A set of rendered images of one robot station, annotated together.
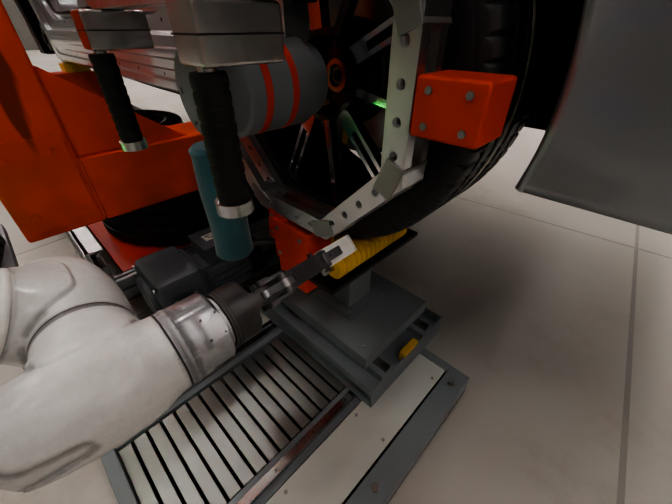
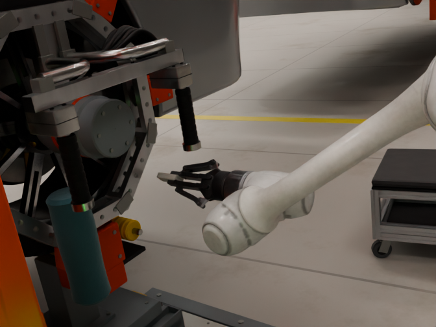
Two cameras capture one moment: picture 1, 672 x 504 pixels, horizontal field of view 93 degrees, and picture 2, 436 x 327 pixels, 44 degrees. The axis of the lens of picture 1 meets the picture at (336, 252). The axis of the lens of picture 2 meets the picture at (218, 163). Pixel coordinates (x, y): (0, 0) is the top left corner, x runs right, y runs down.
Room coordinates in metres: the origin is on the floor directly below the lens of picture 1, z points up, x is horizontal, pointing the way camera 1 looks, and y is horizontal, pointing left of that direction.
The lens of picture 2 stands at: (0.40, 1.36, 1.15)
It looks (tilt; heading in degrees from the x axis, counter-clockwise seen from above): 20 degrees down; 265
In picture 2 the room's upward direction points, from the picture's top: 9 degrees counter-clockwise
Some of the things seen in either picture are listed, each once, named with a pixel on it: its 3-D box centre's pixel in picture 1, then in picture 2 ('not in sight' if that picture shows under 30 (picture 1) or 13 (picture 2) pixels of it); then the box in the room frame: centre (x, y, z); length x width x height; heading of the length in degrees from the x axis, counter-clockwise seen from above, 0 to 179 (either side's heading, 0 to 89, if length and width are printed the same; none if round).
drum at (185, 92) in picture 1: (256, 86); (84, 126); (0.58, 0.13, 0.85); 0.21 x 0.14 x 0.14; 136
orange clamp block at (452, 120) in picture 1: (460, 107); (152, 89); (0.41, -0.15, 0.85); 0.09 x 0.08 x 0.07; 46
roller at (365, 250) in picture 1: (368, 244); (103, 223); (0.62, -0.08, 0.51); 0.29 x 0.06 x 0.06; 136
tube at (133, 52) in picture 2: not in sight; (114, 36); (0.47, 0.09, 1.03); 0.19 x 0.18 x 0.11; 136
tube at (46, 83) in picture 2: not in sight; (41, 55); (0.61, 0.24, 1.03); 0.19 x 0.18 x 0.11; 136
